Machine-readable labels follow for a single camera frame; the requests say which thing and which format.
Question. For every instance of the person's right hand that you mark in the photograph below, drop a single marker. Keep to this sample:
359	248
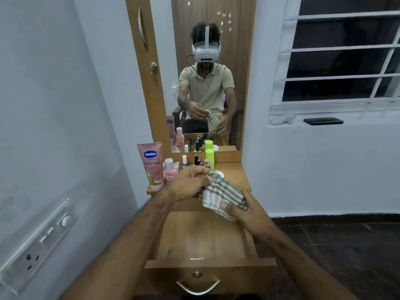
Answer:
253	215

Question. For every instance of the pink lotion tube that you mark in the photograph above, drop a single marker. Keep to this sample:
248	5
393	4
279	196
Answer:
150	162

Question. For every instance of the dressing table mirror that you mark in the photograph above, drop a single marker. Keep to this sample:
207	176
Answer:
234	43

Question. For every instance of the person's left forearm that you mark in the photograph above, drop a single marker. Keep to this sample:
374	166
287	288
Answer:
118	256

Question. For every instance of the pink bottle white cap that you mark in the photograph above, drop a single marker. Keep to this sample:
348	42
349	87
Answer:
169	170

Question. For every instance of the white object on sill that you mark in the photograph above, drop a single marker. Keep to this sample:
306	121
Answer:
282	119

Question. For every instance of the round white jar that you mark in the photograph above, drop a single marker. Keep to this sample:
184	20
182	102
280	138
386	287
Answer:
220	174

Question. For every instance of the black phone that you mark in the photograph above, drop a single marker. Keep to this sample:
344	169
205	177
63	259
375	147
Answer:
323	121

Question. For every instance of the white cap nail polish bottle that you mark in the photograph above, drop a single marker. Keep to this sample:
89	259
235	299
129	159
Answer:
184	159

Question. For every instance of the silver key lock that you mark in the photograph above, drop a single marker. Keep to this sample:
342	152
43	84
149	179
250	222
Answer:
152	66

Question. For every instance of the clear box of pink tubes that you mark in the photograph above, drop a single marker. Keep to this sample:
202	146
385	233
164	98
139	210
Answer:
176	165

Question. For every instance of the red nail polish bottle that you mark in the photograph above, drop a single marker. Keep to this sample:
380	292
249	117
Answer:
206	163

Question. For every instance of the wooden drawer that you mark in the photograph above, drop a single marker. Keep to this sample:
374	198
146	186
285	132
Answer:
203	237

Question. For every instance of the person's left hand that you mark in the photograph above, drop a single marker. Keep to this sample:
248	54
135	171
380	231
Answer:
187	182

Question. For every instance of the striped green white cloth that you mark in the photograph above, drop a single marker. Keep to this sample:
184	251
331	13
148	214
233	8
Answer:
222	192

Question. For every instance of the white wall switch board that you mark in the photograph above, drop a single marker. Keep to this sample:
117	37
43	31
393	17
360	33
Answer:
37	246

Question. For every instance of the neon green tube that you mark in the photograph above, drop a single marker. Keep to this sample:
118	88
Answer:
210	157

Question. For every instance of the person's right forearm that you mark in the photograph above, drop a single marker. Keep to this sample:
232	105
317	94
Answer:
306	268

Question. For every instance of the wooden dressing table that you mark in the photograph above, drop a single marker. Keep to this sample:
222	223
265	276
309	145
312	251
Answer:
153	99

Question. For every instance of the white framed window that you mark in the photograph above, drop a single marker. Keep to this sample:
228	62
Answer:
337	59

